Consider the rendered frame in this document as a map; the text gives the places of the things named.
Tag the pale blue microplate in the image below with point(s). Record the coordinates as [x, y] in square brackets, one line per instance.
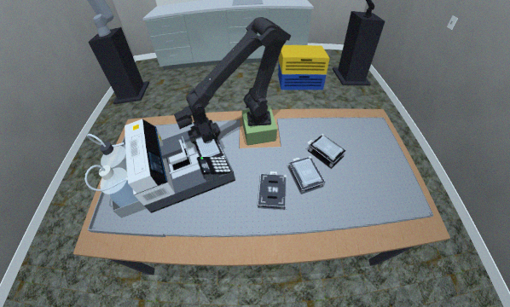
[209, 149]
[330, 148]
[304, 169]

